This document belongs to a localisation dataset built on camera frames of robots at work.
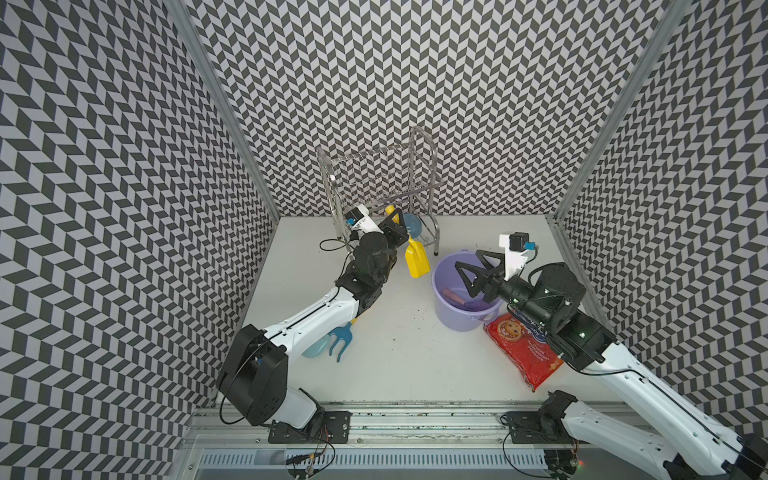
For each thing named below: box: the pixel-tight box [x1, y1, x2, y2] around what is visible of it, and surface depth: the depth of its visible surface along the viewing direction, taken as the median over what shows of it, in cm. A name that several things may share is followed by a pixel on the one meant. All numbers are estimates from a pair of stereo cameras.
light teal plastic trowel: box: [301, 335, 330, 358], surface depth 86 cm
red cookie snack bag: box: [484, 313, 564, 392], surface depth 82 cm
